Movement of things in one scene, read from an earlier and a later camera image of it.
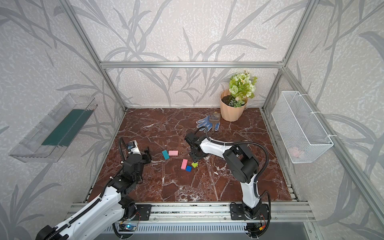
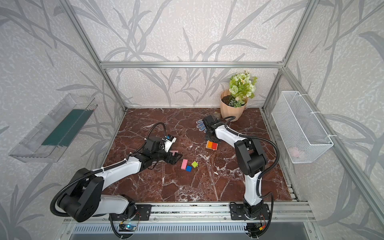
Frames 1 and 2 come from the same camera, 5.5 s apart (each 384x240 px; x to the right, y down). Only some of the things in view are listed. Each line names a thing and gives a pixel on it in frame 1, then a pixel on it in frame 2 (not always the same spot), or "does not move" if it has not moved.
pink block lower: (184, 163) does not move
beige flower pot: (229, 113) does not move
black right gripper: (194, 144) → (207, 124)
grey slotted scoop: (214, 117) does not move
